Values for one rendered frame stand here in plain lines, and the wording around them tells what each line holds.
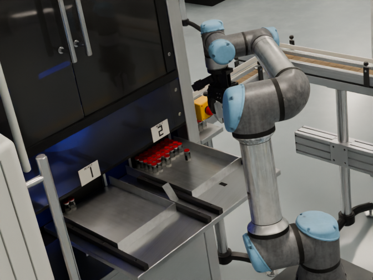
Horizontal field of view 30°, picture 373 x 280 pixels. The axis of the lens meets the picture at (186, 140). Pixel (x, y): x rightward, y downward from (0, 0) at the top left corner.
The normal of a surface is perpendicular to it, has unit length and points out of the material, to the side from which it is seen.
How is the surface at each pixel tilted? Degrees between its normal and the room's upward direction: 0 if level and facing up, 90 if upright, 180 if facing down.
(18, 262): 90
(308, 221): 7
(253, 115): 80
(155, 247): 0
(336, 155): 90
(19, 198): 90
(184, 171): 0
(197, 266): 90
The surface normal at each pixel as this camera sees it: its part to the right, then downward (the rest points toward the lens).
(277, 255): 0.14, 0.29
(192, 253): 0.72, 0.23
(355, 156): -0.68, 0.43
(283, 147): -0.14, -0.87
